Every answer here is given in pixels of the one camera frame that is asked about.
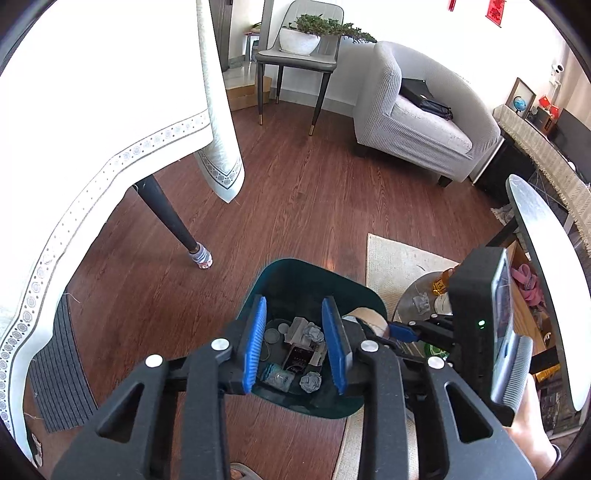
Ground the patterned white tablecloth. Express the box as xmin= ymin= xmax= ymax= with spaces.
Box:
xmin=0 ymin=0 xmax=245 ymax=467

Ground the brown packing tape roll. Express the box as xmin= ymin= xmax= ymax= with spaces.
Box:
xmin=342 ymin=307 xmax=391 ymax=343

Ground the small grey box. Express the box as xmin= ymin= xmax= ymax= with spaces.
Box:
xmin=286 ymin=316 xmax=310 ymax=347

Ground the white plant pot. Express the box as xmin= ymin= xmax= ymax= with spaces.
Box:
xmin=279 ymin=28 xmax=321 ymax=56

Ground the red box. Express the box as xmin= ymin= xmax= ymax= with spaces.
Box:
xmin=538 ymin=95 xmax=561 ymax=123

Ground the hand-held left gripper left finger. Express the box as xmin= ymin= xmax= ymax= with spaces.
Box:
xmin=51 ymin=295 xmax=269 ymax=480

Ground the cream lace cabinet cloth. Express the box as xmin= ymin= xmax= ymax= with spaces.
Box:
xmin=492 ymin=104 xmax=591 ymax=259

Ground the grey door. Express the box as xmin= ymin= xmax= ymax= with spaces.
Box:
xmin=216 ymin=0 xmax=232 ymax=72

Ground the amber liquid bottle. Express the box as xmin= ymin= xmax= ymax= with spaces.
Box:
xmin=431 ymin=267 xmax=462 ymax=296

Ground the dark printed carton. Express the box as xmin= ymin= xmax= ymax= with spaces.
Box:
xmin=281 ymin=344 xmax=328 ymax=374

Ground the round glass side table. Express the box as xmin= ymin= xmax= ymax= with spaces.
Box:
xmin=394 ymin=272 xmax=460 ymax=326

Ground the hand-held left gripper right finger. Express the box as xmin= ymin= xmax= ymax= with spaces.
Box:
xmin=321 ymin=296 xmax=539 ymax=480

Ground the small stool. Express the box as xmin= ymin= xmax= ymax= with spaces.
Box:
xmin=242 ymin=25 xmax=262 ymax=64

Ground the white oval coffee table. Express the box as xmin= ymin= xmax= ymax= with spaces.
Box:
xmin=505 ymin=174 xmax=591 ymax=411

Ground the green potted plant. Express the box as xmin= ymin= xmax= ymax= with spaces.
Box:
xmin=283 ymin=14 xmax=377 ymax=45

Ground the black laptop bag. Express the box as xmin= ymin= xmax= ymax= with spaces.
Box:
xmin=399 ymin=78 xmax=441 ymax=109

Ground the person's right forearm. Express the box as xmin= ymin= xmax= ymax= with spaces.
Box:
xmin=501 ymin=376 xmax=561 ymax=480

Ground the grey chair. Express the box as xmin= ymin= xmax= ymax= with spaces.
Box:
xmin=255 ymin=0 xmax=345 ymax=137

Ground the grey striped doormat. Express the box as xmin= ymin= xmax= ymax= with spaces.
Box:
xmin=28 ymin=293 xmax=100 ymax=432

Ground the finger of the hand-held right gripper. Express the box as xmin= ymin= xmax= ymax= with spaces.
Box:
xmin=387 ymin=314 xmax=455 ymax=346
xmin=390 ymin=342 xmax=451 ymax=366

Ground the dark teal trash bin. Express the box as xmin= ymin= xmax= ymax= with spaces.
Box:
xmin=233 ymin=258 xmax=387 ymax=420

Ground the striped table leg sock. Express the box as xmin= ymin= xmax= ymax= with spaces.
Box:
xmin=187 ymin=242 xmax=214 ymax=269

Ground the grey sofa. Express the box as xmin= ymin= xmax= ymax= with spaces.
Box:
xmin=353 ymin=41 xmax=502 ymax=188

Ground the black television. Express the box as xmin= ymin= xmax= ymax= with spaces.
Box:
xmin=551 ymin=108 xmax=591 ymax=174

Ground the cardboard box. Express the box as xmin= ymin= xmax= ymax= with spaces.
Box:
xmin=226 ymin=76 xmax=273 ymax=112

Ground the grey sandal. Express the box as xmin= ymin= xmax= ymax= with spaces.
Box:
xmin=228 ymin=462 xmax=264 ymax=480

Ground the teal packet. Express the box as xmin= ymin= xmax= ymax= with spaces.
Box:
xmin=264 ymin=362 xmax=296 ymax=388

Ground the wooden table shelf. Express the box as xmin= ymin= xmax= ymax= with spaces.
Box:
xmin=505 ymin=240 xmax=561 ymax=384

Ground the pink cloth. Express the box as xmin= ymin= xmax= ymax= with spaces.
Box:
xmin=510 ymin=264 xmax=546 ymax=308

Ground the black cabinet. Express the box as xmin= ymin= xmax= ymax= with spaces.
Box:
xmin=471 ymin=136 xmax=536 ymax=204

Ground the beige rug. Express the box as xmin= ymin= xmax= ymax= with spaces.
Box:
xmin=332 ymin=233 xmax=462 ymax=480

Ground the framed globe picture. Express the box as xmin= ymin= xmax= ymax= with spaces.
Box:
xmin=505 ymin=78 xmax=537 ymax=121

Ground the dark handbag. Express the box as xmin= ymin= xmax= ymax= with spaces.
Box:
xmin=420 ymin=99 xmax=453 ymax=121

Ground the black table leg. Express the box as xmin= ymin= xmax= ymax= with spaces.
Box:
xmin=131 ymin=174 xmax=199 ymax=252

